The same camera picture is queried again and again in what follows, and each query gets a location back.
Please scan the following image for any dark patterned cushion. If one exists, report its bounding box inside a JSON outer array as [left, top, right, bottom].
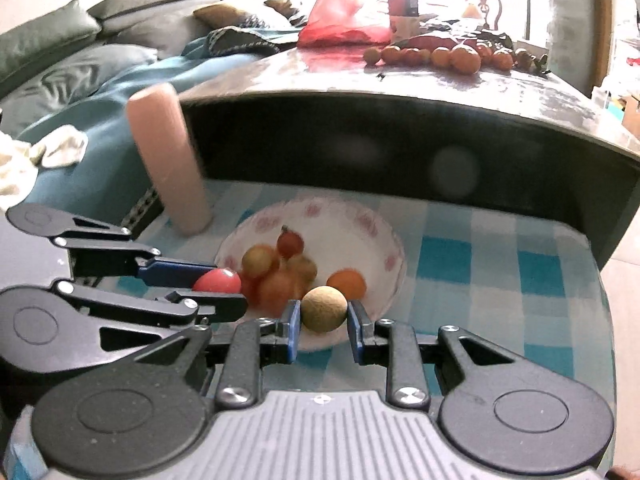
[[207, 25, 281, 58]]

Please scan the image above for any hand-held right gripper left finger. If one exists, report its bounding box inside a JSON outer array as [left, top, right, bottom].
[[135, 300, 303, 408]]

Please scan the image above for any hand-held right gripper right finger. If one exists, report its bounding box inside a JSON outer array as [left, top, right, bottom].
[[346, 300, 516, 408]]

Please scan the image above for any white floral bowl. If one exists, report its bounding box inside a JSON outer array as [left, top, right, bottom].
[[215, 197, 407, 352]]

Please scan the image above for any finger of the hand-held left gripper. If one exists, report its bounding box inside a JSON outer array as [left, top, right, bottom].
[[50, 212, 223, 291], [54, 280, 249, 361]]

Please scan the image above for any grey sofa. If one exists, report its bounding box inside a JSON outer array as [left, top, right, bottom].
[[0, 0, 291, 126]]

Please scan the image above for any red label can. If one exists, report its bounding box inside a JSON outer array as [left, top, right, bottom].
[[387, 0, 420, 43]]

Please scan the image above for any small red fruit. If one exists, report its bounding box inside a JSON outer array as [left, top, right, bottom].
[[276, 226, 305, 260], [192, 268, 242, 293]]

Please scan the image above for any dark coffee table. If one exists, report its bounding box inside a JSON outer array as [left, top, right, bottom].
[[177, 35, 640, 271]]

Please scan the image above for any row of small oranges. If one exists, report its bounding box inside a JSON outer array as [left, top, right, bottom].
[[362, 42, 548, 76]]

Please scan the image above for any tan round fruit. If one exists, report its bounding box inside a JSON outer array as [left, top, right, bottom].
[[300, 286, 349, 335]]

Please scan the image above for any brown pillow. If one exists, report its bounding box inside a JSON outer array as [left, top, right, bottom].
[[192, 2, 266, 28]]

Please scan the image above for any red plastic bag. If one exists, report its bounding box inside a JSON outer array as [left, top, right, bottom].
[[297, 0, 393, 48]]

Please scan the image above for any dark red oblong item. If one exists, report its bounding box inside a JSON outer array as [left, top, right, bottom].
[[407, 32, 481, 50]]

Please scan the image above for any teal blanket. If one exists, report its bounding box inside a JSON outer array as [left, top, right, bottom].
[[20, 50, 261, 211]]

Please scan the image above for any pink ribbed cylinder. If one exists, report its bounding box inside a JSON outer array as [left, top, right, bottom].
[[126, 85, 215, 236]]

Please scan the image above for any large orange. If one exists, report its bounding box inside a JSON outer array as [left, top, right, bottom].
[[326, 269, 367, 303], [240, 270, 302, 312]]

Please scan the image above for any white crumpled cloth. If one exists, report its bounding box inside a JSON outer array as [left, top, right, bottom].
[[0, 125, 88, 198]]

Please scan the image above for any blue checkered tablecloth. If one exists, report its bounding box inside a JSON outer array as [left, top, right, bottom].
[[120, 180, 616, 411]]

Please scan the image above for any small yellowish mandarin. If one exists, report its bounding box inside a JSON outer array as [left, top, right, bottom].
[[241, 244, 281, 279]]

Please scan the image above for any wooden chair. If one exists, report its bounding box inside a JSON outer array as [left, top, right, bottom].
[[465, 0, 502, 31]]

